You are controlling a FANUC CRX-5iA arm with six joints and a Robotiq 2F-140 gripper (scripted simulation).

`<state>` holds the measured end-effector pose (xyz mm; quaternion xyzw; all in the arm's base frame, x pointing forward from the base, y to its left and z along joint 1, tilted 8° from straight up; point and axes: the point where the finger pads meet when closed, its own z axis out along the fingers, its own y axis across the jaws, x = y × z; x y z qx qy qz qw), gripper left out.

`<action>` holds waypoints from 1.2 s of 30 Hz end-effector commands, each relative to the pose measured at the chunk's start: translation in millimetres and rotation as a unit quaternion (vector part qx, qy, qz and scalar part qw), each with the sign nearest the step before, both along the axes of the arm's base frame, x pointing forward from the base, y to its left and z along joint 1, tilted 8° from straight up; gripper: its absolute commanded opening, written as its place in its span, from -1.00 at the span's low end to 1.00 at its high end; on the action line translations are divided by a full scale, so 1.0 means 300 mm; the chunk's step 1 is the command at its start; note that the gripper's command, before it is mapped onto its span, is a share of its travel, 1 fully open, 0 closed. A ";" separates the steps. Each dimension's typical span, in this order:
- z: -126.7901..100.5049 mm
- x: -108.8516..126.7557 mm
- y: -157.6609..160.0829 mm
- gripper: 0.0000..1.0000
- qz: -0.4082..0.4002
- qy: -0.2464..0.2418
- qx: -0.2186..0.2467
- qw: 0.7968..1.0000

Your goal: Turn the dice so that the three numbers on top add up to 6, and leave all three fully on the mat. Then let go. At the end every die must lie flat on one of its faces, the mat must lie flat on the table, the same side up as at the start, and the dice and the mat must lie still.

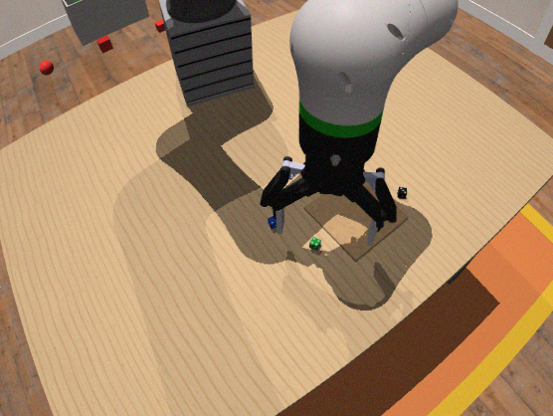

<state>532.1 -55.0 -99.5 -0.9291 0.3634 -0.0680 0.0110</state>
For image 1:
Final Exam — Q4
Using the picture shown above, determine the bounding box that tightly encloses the green die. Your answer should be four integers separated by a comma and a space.
309, 237, 321, 251

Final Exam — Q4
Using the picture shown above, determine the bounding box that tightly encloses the blue die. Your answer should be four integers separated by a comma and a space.
268, 216, 277, 229

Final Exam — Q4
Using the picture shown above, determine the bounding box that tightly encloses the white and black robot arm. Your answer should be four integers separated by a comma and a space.
166, 0, 459, 170

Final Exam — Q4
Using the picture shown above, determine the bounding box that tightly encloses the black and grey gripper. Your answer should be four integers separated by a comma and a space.
260, 156, 397, 246

